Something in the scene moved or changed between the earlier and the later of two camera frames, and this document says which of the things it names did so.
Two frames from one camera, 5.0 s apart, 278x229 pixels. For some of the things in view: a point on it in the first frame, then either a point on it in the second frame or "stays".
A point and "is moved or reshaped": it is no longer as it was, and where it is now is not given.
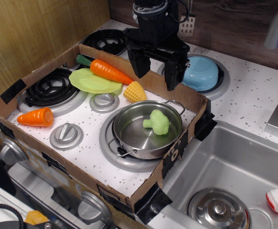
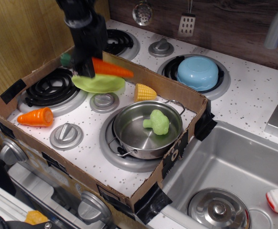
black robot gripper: [159, 35] → [89, 36]
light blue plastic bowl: [201, 74] stays
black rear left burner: [109, 40] stays
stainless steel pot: [147, 129] stays
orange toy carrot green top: [104, 70] is moved or reshaped
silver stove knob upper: [104, 102] stays
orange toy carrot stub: [42, 117] stays
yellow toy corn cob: [134, 92] → [142, 92]
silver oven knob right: [92, 208] stays
